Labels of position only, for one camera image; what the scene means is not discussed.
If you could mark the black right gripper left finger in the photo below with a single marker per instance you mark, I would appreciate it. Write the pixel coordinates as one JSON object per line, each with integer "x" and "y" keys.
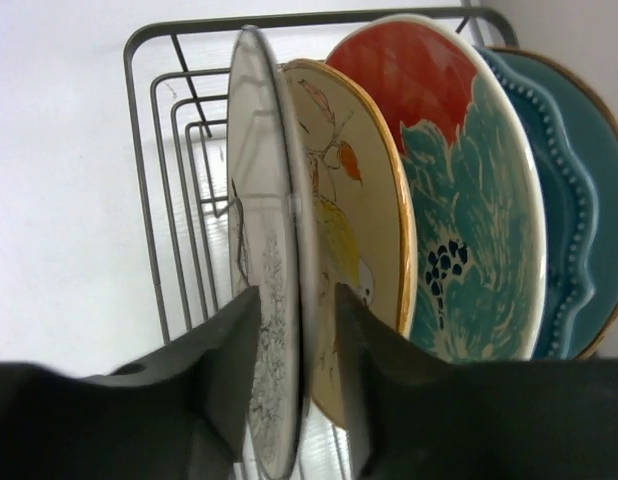
{"x": 176, "y": 413}

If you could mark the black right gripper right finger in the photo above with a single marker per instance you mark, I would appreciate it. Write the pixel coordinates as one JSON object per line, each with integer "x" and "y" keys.
{"x": 410, "y": 415}

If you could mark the beige plate with bird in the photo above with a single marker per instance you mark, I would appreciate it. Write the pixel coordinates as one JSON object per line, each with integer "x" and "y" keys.
{"x": 364, "y": 216}

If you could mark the cream plate with tree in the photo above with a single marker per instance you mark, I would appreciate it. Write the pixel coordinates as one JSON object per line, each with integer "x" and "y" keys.
{"x": 263, "y": 248}

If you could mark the red patterned plate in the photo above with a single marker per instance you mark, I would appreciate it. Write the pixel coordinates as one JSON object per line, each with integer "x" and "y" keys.
{"x": 473, "y": 182}

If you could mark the light blue flower plate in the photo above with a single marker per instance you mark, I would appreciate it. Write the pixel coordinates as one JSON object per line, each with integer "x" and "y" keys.
{"x": 593, "y": 132}

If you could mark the dark teal scalloped plate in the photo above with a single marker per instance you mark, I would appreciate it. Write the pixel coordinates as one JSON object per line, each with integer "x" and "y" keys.
{"x": 570, "y": 201}

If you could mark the dark wire dish rack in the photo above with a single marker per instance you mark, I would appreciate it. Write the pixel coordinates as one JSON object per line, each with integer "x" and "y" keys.
{"x": 176, "y": 76}

